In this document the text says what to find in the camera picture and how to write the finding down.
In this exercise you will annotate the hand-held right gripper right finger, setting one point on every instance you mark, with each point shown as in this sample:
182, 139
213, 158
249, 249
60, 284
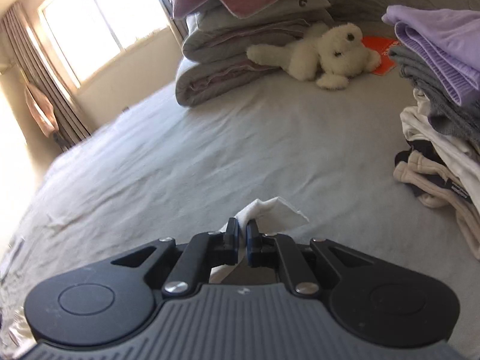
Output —
252, 242

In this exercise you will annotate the folded purple garment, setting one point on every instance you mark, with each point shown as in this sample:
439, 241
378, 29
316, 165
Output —
442, 41

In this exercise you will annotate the window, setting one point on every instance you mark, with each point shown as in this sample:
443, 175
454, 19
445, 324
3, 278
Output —
101, 22

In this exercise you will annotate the white plush toy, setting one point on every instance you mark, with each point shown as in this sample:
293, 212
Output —
337, 52

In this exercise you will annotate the bed with grey sheet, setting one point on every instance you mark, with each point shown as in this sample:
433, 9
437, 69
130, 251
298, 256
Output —
206, 150

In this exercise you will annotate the folded beige and dark garment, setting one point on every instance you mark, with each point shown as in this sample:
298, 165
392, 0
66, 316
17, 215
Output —
431, 180

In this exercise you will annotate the pink hanging cloth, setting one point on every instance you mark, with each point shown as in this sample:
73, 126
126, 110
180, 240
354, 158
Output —
41, 108

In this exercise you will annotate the orange booklet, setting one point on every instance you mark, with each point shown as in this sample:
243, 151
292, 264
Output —
382, 50

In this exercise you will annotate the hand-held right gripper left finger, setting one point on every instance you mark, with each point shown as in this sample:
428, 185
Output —
233, 240

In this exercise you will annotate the folded white garment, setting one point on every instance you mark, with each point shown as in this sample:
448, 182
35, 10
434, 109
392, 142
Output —
450, 153

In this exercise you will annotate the white knit sweater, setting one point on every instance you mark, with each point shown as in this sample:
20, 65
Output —
273, 213

